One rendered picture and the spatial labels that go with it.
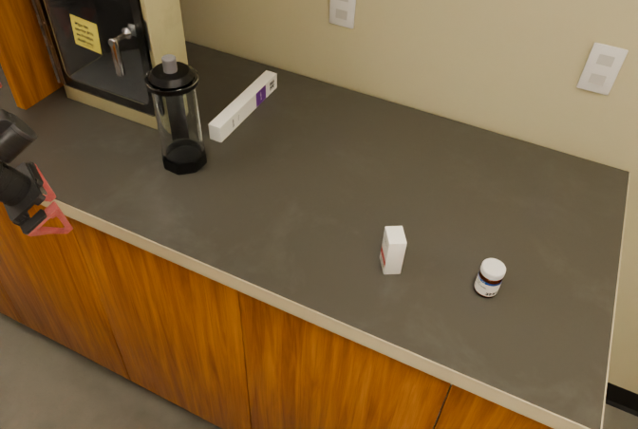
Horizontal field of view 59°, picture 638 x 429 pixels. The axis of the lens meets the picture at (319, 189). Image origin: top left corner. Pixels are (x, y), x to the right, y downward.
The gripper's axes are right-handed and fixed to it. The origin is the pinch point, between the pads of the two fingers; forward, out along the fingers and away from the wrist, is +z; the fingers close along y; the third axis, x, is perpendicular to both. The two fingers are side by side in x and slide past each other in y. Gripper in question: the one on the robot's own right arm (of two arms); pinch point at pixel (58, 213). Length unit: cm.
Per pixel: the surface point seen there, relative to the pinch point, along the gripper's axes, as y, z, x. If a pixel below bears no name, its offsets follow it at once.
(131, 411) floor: 15, 90, 53
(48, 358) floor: 49, 82, 67
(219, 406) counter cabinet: -11, 79, 23
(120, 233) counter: 1.4, 15.5, -2.0
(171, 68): 11.9, 2.4, -32.8
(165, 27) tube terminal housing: 27.1, 4.6, -38.1
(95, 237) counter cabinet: 13.5, 23.0, 6.4
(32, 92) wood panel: 54, 10, -3
